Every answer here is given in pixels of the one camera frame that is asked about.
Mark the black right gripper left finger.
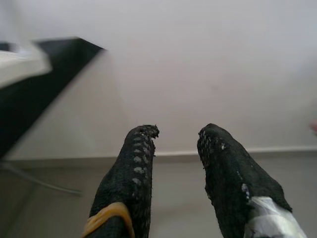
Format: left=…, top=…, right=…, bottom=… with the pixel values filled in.
left=81, top=123, right=160, bottom=238

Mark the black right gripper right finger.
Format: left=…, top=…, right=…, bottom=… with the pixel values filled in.
left=197, top=123, right=308, bottom=238

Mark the white plastic children table top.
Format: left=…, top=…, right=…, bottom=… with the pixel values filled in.
left=0, top=39, right=53, bottom=88

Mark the black tablecloth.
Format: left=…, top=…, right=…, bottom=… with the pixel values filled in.
left=0, top=37, right=107, bottom=159

